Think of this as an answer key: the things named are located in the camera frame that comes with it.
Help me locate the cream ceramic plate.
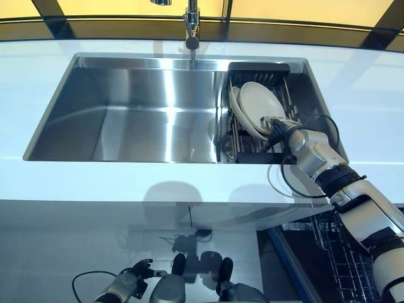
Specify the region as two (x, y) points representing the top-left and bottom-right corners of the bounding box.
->
(239, 81), (287, 133)
(229, 85), (269, 142)

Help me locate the stainless steel sink basin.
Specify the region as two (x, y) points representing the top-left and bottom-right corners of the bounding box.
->
(23, 52), (351, 165)

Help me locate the right robot hand dark palm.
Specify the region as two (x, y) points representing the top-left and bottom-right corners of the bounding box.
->
(260, 115), (297, 150)

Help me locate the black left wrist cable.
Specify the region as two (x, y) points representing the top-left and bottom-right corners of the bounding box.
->
(71, 270), (127, 300)

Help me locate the left robot hand dark palm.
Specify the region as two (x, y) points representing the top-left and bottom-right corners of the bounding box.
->
(125, 258), (168, 280)

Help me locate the black dish drying rack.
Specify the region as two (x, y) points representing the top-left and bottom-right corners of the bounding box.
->
(217, 62), (299, 165)

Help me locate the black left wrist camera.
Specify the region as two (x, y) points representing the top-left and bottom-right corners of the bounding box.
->
(135, 279), (150, 299)

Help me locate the chrome pull-down faucet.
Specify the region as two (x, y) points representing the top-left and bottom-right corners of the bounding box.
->
(150, 0), (201, 51)

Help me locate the dark window frame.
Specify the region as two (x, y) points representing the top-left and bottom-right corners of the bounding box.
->
(0, 0), (404, 53)

